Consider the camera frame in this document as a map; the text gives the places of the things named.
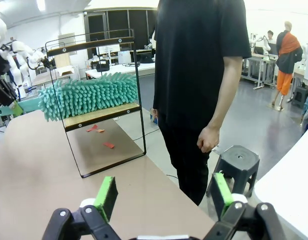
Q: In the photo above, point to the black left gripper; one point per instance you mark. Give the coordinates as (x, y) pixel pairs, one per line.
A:
(0, 62)

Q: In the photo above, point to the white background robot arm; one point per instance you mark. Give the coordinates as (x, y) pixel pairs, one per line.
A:
(20, 60)

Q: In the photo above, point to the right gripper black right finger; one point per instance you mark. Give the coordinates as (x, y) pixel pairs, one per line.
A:
(222, 192)

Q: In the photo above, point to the mannequin in orange clothes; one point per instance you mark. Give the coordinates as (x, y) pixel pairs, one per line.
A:
(289, 55)

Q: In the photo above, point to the person in black shirt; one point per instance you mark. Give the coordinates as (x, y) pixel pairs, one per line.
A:
(194, 62)

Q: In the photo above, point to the white background workbench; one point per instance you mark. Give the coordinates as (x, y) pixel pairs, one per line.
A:
(144, 68)

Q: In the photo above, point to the teal chenille duster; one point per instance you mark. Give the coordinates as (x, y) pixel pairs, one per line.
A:
(94, 97)

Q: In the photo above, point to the blue box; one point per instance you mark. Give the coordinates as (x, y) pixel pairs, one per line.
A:
(154, 117)

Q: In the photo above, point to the small dark step stool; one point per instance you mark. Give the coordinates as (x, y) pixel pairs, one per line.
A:
(299, 96)

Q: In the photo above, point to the salmon paper scrap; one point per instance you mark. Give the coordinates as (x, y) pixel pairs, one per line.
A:
(100, 130)

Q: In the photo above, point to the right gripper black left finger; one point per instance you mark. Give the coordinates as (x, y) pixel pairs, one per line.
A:
(106, 197)

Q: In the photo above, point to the red paper scrap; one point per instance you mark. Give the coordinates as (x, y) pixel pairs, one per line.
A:
(91, 128)
(109, 145)

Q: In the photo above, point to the person's left forearm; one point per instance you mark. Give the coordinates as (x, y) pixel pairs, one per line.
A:
(226, 95)

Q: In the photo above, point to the seated background person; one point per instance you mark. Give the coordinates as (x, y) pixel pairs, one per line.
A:
(270, 35)

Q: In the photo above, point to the person's left hand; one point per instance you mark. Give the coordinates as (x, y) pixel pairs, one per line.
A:
(209, 140)

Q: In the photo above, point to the grey metal-leg desk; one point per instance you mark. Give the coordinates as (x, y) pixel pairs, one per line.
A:
(259, 62)

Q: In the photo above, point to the large white table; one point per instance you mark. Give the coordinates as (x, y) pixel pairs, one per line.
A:
(294, 187)

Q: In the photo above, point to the black stool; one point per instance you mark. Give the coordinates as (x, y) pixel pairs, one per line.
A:
(237, 160)

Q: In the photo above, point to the two-tier wooden black-frame shelf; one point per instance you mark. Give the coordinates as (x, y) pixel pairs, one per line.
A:
(99, 116)

